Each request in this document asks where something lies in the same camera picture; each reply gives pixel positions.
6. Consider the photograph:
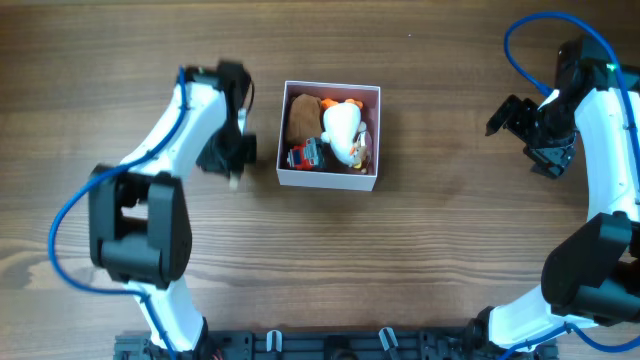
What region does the yellow wooden rattle drum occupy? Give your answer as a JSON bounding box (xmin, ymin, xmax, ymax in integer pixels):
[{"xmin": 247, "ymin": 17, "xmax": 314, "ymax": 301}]
[{"xmin": 229, "ymin": 172, "xmax": 242, "ymax": 191}]

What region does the red toy fire truck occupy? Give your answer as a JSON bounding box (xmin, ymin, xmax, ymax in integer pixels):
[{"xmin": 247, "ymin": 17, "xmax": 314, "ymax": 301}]
[{"xmin": 286, "ymin": 138, "xmax": 326, "ymax": 171}]

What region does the brown plush bear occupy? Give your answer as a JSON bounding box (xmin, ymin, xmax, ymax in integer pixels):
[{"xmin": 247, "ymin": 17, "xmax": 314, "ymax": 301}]
[{"xmin": 285, "ymin": 94, "xmax": 322, "ymax": 146}]

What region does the white orange plush duck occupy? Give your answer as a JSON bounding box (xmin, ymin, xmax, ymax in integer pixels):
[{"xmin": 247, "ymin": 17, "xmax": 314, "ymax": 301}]
[{"xmin": 321, "ymin": 98, "xmax": 364, "ymax": 168}]

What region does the white wooden rattle drum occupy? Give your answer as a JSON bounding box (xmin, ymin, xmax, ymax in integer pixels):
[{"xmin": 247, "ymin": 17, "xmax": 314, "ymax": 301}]
[{"xmin": 350, "ymin": 122, "xmax": 373, "ymax": 174}]

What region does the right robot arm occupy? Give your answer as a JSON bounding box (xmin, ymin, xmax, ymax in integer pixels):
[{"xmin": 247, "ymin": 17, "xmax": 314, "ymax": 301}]
[{"xmin": 465, "ymin": 36, "xmax": 639, "ymax": 357}]

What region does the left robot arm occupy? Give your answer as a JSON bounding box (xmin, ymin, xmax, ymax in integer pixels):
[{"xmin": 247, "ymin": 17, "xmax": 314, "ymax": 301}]
[{"xmin": 88, "ymin": 60, "xmax": 256, "ymax": 359}]

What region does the pink white cardboard box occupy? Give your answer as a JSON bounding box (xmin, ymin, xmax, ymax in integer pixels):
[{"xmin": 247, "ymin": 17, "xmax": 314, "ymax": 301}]
[{"xmin": 276, "ymin": 80, "xmax": 381, "ymax": 191}]

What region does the left blue cable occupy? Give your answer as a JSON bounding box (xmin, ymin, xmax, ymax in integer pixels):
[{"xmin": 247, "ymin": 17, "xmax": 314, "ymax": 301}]
[{"xmin": 47, "ymin": 67, "xmax": 191, "ymax": 360}]

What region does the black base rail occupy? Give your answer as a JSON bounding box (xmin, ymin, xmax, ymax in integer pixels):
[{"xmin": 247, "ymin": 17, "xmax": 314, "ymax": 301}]
[{"xmin": 113, "ymin": 327, "xmax": 559, "ymax": 360}]

